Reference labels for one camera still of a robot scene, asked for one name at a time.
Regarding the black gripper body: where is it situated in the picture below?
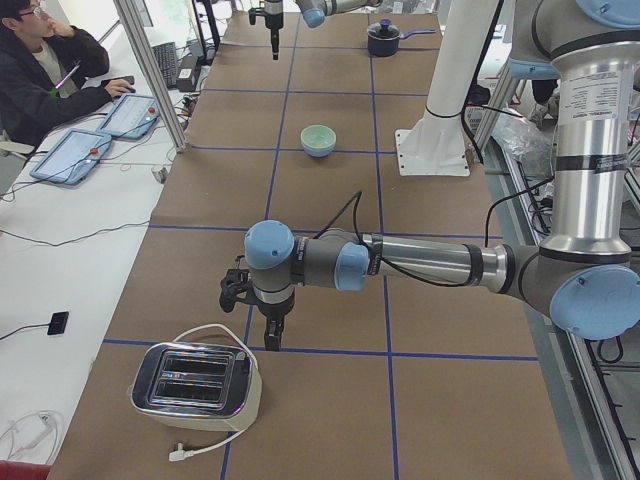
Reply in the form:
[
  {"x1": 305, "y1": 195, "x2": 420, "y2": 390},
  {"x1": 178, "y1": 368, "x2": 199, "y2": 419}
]
[
  {"x1": 263, "y1": 0, "x2": 283, "y2": 30},
  {"x1": 257, "y1": 297, "x2": 295, "y2": 333}
]

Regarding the green bowl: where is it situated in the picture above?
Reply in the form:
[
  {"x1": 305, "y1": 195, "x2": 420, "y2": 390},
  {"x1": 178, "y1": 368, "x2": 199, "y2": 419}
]
[{"x1": 300, "y1": 124, "x2": 337, "y2": 145}]

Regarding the blue bowl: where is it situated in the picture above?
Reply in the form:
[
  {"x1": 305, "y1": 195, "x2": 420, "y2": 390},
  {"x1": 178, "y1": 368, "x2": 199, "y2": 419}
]
[{"x1": 301, "y1": 142, "x2": 335, "y2": 158}]

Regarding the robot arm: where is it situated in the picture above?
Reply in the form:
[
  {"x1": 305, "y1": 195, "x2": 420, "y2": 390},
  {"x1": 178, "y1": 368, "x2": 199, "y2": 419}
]
[
  {"x1": 220, "y1": 1, "x2": 639, "y2": 350},
  {"x1": 248, "y1": 0, "x2": 382, "y2": 60}
]

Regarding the white chrome toaster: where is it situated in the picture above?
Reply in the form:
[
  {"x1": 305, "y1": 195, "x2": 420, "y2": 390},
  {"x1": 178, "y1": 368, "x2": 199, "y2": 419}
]
[{"x1": 130, "y1": 342, "x2": 262, "y2": 432}]

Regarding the dark blue lidded saucepan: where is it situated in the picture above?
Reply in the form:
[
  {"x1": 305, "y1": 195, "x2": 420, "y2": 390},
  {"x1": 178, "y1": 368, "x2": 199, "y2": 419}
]
[{"x1": 367, "y1": 18, "x2": 437, "y2": 57}]

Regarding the black keyboard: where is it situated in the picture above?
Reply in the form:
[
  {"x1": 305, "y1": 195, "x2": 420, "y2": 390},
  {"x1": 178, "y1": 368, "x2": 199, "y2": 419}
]
[{"x1": 152, "y1": 42, "x2": 178, "y2": 89}]

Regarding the blue teach pendant far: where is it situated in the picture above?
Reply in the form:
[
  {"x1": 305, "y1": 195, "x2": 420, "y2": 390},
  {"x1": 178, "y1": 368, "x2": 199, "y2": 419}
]
[{"x1": 97, "y1": 93, "x2": 159, "y2": 140}]

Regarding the blue teach pendant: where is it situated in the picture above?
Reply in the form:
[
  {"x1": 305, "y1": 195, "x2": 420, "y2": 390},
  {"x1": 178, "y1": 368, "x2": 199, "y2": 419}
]
[
  {"x1": 30, "y1": 129, "x2": 112, "y2": 185},
  {"x1": 97, "y1": 93, "x2": 159, "y2": 140}
]

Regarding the small black square device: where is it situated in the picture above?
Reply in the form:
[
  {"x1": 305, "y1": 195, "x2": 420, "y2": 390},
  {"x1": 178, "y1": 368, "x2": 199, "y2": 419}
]
[{"x1": 47, "y1": 311, "x2": 69, "y2": 336}]

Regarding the seated person in black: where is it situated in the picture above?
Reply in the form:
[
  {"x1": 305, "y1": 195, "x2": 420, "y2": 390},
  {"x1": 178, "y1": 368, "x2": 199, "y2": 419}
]
[{"x1": 1, "y1": 1, "x2": 133, "y2": 147}]

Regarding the blue teach pendant near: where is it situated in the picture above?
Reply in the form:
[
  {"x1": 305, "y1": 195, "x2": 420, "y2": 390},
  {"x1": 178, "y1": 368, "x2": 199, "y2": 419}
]
[{"x1": 30, "y1": 129, "x2": 112, "y2": 185}]

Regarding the clear plastic bag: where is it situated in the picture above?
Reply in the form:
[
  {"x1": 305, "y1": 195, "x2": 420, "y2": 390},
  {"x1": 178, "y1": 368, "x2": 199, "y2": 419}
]
[{"x1": 492, "y1": 116, "x2": 551, "y2": 177}]

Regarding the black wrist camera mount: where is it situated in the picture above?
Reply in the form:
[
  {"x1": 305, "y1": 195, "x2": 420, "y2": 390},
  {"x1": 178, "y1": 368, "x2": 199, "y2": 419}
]
[{"x1": 219, "y1": 268, "x2": 257, "y2": 313}]

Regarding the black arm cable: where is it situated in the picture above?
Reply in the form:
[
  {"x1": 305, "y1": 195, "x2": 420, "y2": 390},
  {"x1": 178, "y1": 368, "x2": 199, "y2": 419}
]
[{"x1": 309, "y1": 190, "x2": 556, "y2": 287}]

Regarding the aluminium frame post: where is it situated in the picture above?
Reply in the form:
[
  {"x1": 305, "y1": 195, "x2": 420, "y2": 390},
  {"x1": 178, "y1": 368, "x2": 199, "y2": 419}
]
[{"x1": 113, "y1": 0, "x2": 187, "y2": 153}]

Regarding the white toaster power cord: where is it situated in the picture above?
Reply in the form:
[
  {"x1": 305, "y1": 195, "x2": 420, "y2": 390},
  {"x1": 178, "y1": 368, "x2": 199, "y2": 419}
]
[{"x1": 168, "y1": 323, "x2": 257, "y2": 464}]

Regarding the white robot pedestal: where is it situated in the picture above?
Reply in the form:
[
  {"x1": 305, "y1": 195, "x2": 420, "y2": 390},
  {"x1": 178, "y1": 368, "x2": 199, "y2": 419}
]
[{"x1": 395, "y1": 0, "x2": 502, "y2": 177}]

